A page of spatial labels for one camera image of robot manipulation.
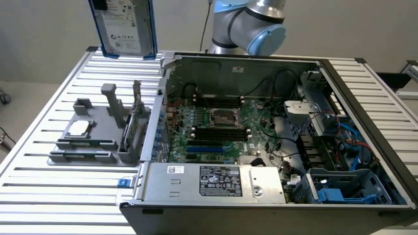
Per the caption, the hard disk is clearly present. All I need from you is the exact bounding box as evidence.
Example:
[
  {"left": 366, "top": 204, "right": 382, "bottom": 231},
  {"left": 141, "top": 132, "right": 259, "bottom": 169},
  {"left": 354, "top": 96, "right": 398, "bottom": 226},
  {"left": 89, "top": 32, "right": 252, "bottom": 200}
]
[{"left": 88, "top": 0, "right": 157, "bottom": 61}]

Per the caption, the open black PC case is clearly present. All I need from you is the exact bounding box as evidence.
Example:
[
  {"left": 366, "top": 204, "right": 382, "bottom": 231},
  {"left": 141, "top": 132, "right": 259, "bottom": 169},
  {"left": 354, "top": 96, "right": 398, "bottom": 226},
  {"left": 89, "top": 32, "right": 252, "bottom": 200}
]
[{"left": 119, "top": 52, "right": 418, "bottom": 235}]

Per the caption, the CPU with silver lid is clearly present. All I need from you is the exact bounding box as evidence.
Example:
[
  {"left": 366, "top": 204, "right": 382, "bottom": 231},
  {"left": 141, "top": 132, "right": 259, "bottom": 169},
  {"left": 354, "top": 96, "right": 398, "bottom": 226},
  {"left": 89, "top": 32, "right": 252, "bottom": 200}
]
[{"left": 64, "top": 120, "right": 96, "bottom": 138}]

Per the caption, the black looped wire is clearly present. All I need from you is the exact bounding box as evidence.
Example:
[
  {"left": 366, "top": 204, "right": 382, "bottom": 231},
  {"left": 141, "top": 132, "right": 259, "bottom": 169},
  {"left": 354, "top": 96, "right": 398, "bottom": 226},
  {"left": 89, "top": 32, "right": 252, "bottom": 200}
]
[{"left": 254, "top": 69, "right": 304, "bottom": 99}]

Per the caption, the blue expansion slot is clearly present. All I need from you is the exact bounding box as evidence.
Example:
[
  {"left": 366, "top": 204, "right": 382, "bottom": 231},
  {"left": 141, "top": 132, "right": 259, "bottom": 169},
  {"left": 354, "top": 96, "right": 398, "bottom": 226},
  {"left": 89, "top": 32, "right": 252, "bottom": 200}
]
[{"left": 186, "top": 146, "right": 226, "bottom": 153}]

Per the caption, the black RAM slot bank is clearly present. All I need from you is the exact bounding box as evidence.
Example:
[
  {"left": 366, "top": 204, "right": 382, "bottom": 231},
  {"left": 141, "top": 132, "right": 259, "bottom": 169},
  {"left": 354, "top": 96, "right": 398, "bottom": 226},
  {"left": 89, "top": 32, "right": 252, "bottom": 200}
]
[
  {"left": 194, "top": 91, "right": 246, "bottom": 109},
  {"left": 191, "top": 125, "right": 252, "bottom": 142}
]

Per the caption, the black expansion slot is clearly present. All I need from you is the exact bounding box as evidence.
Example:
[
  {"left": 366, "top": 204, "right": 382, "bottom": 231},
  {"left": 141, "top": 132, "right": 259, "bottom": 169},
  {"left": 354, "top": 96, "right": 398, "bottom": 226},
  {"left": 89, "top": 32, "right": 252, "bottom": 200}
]
[{"left": 186, "top": 140, "right": 227, "bottom": 147}]

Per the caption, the CPU socket with metal frame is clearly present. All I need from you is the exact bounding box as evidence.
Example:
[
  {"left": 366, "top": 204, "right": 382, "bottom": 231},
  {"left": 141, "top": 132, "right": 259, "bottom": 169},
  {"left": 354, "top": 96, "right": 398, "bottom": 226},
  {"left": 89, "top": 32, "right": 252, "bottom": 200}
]
[{"left": 208, "top": 107, "right": 244, "bottom": 128}]

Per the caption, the blue case latch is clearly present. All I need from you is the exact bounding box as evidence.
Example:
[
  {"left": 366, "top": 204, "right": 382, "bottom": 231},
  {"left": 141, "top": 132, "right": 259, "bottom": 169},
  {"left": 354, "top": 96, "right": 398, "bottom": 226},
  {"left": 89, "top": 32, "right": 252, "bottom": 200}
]
[{"left": 116, "top": 176, "right": 136, "bottom": 188}]

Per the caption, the grey parts rack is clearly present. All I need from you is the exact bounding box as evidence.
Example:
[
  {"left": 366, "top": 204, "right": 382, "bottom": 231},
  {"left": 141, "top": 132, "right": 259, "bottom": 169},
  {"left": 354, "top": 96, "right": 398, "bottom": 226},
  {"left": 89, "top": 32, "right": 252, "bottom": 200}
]
[{"left": 47, "top": 83, "right": 152, "bottom": 167}]

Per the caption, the black wire on motherboard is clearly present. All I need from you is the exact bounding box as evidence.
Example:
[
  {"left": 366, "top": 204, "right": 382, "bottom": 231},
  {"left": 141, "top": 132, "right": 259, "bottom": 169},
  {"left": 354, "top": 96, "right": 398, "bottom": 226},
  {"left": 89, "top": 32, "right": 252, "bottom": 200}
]
[{"left": 268, "top": 133, "right": 299, "bottom": 160}]

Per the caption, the thin grey cable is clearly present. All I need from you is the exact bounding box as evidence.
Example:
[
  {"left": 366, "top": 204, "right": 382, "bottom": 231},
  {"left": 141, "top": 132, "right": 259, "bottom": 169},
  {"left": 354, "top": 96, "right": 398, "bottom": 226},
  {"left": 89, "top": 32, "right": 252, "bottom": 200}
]
[{"left": 199, "top": 0, "right": 215, "bottom": 53}]

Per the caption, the silver chipset heatsink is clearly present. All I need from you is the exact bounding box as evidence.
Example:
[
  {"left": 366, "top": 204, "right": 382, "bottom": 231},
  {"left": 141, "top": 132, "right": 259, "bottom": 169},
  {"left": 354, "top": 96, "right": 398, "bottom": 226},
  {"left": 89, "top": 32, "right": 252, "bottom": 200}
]
[{"left": 239, "top": 156, "right": 263, "bottom": 167}]

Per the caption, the grey-blue disk bay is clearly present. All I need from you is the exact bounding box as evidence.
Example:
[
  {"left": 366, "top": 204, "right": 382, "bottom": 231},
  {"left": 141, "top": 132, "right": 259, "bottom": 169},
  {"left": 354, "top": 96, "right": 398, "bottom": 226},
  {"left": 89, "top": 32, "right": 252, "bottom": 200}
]
[{"left": 306, "top": 167, "right": 394, "bottom": 205}]

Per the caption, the red wire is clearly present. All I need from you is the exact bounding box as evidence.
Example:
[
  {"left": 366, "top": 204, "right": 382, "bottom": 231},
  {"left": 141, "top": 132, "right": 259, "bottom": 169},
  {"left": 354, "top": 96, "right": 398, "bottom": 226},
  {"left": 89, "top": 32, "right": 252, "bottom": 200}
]
[{"left": 358, "top": 143, "right": 374, "bottom": 159}]

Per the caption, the silver drive cage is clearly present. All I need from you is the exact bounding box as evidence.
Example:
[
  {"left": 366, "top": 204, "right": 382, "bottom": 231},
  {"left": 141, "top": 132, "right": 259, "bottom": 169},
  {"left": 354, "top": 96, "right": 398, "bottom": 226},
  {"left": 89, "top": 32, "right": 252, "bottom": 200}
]
[{"left": 283, "top": 70, "right": 347, "bottom": 138}]

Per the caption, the black front fan block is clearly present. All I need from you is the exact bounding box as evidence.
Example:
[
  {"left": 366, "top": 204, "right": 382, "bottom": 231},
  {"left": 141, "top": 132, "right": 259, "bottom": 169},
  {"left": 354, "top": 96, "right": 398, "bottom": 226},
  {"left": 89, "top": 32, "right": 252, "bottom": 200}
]
[{"left": 298, "top": 134, "right": 340, "bottom": 170}]

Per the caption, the green motherboard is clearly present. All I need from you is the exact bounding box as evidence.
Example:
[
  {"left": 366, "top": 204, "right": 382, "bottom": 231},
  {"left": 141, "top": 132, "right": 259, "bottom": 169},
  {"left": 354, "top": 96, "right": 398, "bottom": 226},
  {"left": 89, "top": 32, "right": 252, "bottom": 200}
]
[{"left": 161, "top": 97, "right": 290, "bottom": 170}]

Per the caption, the blue data wire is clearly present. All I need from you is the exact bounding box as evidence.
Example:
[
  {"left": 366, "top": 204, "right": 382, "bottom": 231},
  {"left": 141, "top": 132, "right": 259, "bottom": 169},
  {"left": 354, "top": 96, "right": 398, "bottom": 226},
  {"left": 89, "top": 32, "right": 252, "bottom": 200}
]
[{"left": 338, "top": 121, "right": 374, "bottom": 172}]

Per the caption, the silver power supply unit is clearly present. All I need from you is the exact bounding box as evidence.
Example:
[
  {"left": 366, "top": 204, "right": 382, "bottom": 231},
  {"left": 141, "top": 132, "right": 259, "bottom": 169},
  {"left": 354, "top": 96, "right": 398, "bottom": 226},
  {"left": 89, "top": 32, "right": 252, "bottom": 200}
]
[{"left": 139, "top": 162, "right": 287, "bottom": 205}]

